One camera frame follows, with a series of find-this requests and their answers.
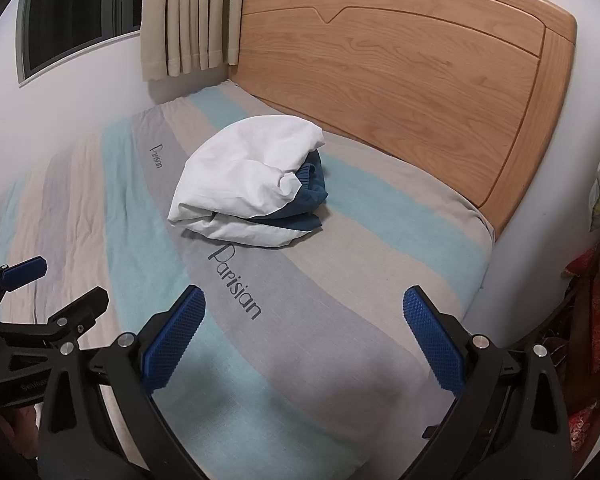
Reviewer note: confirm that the person's left hand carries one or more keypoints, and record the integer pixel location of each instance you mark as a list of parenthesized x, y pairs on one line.
[(25, 425)]

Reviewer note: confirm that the red patterned cloth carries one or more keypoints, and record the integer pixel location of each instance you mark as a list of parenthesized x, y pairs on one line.
[(587, 420)]

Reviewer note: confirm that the bed with striped sheet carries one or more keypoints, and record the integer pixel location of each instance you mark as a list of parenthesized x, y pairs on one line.
[(355, 310)]

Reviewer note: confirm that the dark window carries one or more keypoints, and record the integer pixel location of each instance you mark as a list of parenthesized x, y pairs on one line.
[(65, 15)]

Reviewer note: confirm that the white and blue hooded jacket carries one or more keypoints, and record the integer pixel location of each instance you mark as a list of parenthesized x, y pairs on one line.
[(240, 170)]

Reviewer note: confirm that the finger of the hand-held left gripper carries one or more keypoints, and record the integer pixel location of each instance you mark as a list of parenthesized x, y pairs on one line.
[(85, 310), (25, 271)]

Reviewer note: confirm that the wide beige curtain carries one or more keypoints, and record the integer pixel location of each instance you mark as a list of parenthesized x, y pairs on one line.
[(190, 15)]

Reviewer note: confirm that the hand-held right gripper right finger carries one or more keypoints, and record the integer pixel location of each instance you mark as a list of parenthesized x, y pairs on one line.
[(432, 335)]

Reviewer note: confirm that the wooden headboard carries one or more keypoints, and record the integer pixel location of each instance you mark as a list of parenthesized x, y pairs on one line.
[(405, 85)]

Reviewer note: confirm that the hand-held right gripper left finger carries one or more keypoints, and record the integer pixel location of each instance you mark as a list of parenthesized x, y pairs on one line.
[(172, 335)]

